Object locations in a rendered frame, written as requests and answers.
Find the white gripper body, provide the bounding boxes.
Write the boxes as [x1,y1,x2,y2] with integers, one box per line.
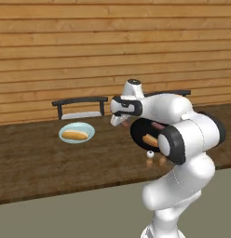
[109,112,132,127]

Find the brown sausage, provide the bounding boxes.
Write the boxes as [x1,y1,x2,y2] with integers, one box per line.
[150,121,168,131]

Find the light blue plate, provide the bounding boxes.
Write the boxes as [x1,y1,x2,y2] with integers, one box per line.
[58,122,96,144]

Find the black bowl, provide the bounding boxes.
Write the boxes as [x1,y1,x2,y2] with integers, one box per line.
[129,118,171,153]

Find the hot dog bun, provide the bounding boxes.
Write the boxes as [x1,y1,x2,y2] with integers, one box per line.
[142,133,159,148]
[61,129,89,141]

